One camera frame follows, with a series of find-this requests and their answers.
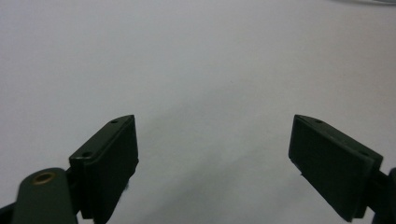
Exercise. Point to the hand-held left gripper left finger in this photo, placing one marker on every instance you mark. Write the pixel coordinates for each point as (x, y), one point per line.
(104, 168)

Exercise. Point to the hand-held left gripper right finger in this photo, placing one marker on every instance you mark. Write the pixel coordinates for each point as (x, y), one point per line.
(330, 165)

